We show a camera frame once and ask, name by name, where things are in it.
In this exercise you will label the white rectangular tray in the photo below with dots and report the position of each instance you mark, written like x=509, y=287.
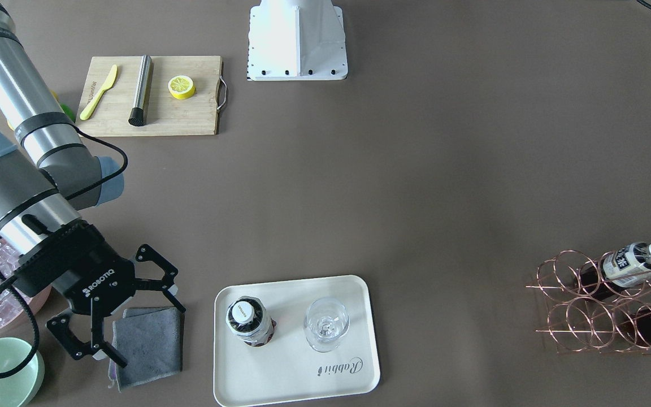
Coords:
x=287, y=369

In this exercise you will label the bamboo cutting board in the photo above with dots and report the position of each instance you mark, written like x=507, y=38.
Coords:
x=164, y=114

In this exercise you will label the half lemon slice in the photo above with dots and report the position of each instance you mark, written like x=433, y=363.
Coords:
x=181, y=87

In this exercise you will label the grey folded cloth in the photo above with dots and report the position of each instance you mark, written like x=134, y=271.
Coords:
x=151, y=340

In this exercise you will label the copper wire bottle basket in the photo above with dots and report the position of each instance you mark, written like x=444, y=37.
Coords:
x=571, y=321

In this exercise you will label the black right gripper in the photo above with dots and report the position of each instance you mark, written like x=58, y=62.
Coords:
x=89, y=275

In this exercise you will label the green lime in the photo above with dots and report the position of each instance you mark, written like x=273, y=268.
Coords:
x=68, y=112

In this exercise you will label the clear wine glass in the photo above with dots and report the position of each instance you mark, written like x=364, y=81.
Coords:
x=326, y=323

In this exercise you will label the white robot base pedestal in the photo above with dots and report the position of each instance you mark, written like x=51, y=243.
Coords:
x=296, y=41

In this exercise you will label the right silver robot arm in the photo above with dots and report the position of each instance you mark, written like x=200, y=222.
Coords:
x=46, y=176

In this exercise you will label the steel muddler black tip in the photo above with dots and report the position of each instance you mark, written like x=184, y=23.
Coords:
x=138, y=112

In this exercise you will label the yellow plastic knife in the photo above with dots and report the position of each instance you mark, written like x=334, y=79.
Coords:
x=107, y=84

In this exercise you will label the tea bottle white cap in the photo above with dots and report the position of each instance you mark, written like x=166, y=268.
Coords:
x=250, y=321

